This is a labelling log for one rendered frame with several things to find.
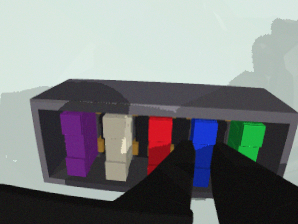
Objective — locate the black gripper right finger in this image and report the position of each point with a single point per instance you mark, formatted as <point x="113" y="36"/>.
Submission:
<point x="248" y="193"/>

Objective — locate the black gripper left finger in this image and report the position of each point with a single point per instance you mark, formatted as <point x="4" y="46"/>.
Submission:
<point x="163" y="197"/>

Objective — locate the blue fuse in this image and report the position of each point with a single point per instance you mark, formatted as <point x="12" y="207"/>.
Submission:
<point x="203" y="135"/>

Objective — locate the green block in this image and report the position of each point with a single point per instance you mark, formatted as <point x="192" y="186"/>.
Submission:
<point x="246" y="137"/>

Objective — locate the red fuse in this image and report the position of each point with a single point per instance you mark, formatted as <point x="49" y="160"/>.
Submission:
<point x="160" y="140"/>

